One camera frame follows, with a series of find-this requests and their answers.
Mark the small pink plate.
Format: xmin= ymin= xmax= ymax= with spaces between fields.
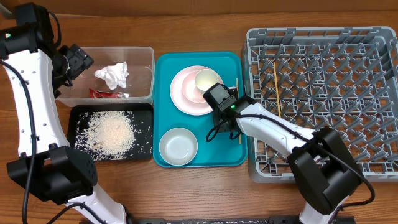
xmin=182 ymin=71 xmax=205 ymax=103

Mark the black waste tray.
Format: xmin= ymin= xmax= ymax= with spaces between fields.
xmin=67 ymin=103 xmax=154 ymax=162

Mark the wooden chopstick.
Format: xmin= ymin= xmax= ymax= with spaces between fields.
xmin=273 ymin=62 xmax=282 ymax=118
xmin=236 ymin=78 xmax=242 ymax=145

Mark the pile of rice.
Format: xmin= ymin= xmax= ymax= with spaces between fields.
xmin=74 ymin=110 xmax=152 ymax=161

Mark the clear plastic bin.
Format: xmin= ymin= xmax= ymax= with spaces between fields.
xmin=57 ymin=47 xmax=155 ymax=107

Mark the red snack wrapper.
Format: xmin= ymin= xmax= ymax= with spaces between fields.
xmin=89 ymin=89 xmax=129 ymax=98

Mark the teal serving tray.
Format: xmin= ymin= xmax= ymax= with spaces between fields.
xmin=153 ymin=52 xmax=248 ymax=168

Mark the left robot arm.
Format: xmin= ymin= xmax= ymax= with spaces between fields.
xmin=1 ymin=2 xmax=134 ymax=223

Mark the large pink plate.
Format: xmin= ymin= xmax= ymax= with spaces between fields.
xmin=170 ymin=65 xmax=213 ymax=116

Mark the white paper cup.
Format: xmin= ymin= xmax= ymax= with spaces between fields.
xmin=195 ymin=68 xmax=219 ymax=92

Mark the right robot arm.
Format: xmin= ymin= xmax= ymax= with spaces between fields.
xmin=203 ymin=83 xmax=364 ymax=223

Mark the white tissue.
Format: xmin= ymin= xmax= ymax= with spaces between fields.
xmin=94 ymin=62 xmax=129 ymax=90

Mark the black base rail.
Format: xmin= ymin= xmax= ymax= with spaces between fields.
xmin=124 ymin=216 xmax=355 ymax=224

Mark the grey bowl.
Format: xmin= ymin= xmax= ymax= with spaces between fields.
xmin=159 ymin=128 xmax=198 ymax=166

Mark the grey dishwasher rack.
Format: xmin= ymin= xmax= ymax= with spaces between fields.
xmin=243 ymin=27 xmax=397 ymax=182

